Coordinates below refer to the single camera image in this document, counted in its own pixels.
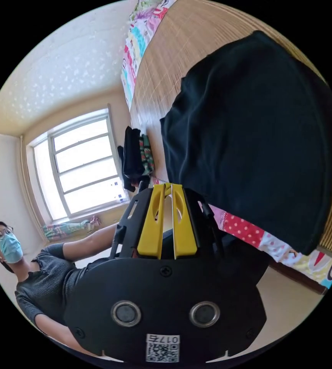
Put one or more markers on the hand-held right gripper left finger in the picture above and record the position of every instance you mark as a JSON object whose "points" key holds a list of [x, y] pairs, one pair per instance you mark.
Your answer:
{"points": [[151, 230]]}

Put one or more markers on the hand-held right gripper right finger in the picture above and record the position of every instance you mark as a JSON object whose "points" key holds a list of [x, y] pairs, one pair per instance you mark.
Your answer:
{"points": [[183, 233]]}

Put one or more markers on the person's left forearm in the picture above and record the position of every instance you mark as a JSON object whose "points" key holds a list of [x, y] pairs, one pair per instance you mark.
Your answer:
{"points": [[103, 234]]}

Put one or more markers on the black pants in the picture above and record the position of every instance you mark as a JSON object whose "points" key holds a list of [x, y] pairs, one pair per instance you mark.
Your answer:
{"points": [[240, 129]]}

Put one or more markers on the pile of clothes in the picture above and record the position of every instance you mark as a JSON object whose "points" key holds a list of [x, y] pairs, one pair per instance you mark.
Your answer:
{"points": [[134, 155]]}

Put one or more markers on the rolled printed blanket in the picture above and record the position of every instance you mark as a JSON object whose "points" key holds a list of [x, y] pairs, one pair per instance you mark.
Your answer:
{"points": [[64, 229]]}

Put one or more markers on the window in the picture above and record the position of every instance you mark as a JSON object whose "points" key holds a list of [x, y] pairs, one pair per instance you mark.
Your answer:
{"points": [[82, 164]]}

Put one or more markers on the person's body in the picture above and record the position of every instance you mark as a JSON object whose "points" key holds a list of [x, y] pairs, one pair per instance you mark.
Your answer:
{"points": [[47, 279]]}

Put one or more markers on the bed with woven mat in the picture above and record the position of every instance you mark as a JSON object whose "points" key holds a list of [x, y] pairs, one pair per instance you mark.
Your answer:
{"points": [[177, 46]]}

